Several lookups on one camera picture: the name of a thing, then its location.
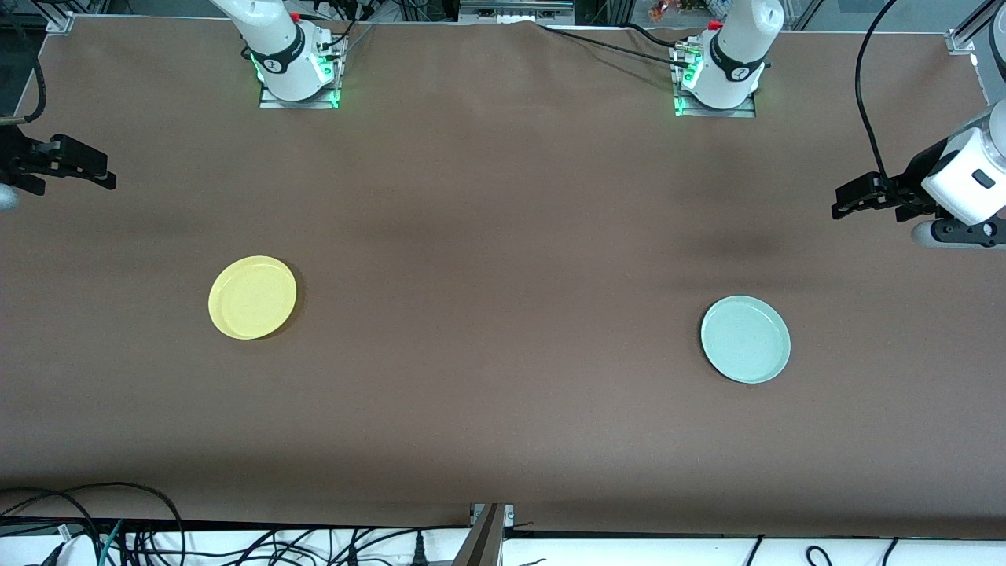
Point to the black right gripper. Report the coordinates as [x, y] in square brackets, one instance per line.
[11, 154]

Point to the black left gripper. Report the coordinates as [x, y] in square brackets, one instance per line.
[914, 181]

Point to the pale green round plate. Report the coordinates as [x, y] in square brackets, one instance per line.
[745, 339]

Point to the yellow round plate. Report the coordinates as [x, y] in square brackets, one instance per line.
[251, 297]

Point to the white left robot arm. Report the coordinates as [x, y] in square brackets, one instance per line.
[731, 71]

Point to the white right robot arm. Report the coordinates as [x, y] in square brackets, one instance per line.
[279, 47]

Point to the colourful background toys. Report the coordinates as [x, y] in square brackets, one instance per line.
[684, 6]

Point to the brown table cover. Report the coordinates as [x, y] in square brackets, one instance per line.
[503, 196]

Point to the black power plug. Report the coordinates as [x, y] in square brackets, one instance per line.
[420, 550]

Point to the aluminium profile beam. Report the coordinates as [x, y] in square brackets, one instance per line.
[486, 538]

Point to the aluminium frame corner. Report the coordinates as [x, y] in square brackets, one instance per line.
[971, 31]
[56, 20]

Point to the silver metal rail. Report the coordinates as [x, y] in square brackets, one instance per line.
[515, 9]

